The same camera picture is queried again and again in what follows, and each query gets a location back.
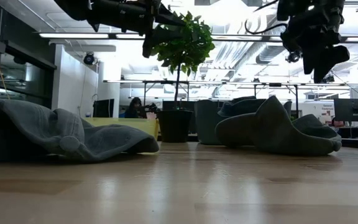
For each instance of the person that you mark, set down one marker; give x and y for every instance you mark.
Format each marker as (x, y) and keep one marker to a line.
(133, 109)

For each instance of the yellow plastic bin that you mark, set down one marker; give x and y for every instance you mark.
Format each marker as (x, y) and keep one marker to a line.
(126, 123)

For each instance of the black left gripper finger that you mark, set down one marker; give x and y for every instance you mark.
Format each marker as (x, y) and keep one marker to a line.
(169, 18)
(163, 36)

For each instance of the dark blue denim cap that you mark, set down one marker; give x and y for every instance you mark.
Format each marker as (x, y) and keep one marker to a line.
(241, 109)

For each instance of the wide dark monitor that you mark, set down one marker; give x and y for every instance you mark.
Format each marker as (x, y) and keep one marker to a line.
(353, 109)

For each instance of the round black wall spotlight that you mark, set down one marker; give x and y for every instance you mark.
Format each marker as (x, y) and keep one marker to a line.
(89, 58)

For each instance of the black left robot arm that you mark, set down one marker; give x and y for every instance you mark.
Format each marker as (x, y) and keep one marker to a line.
(110, 14)

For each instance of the black ceiling track light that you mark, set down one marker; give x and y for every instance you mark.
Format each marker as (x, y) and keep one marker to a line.
(293, 57)

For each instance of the long black-framed workbench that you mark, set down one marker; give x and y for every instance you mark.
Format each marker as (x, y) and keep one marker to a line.
(166, 82)

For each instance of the green leafy artificial tree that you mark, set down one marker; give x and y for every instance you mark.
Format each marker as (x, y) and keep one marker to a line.
(194, 43)

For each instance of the black plant pot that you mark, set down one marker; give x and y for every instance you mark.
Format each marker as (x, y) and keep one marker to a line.
(174, 126)

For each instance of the teal plastic bin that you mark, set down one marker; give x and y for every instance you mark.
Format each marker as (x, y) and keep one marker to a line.
(207, 124)

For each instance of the small dark monitor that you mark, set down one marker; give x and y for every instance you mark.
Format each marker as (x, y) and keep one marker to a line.
(103, 108)

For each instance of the grey washed cap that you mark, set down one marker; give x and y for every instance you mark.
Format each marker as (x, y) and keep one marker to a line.
(272, 130)

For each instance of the light grey-blue cap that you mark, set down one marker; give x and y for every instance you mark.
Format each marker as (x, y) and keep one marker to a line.
(42, 130)

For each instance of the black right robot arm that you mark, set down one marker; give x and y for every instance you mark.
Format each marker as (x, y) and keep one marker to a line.
(309, 9)

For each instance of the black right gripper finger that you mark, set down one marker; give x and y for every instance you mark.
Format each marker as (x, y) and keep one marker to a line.
(331, 60)
(309, 62)

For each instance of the small black ceiling light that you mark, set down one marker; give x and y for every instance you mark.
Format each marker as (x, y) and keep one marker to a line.
(328, 79)

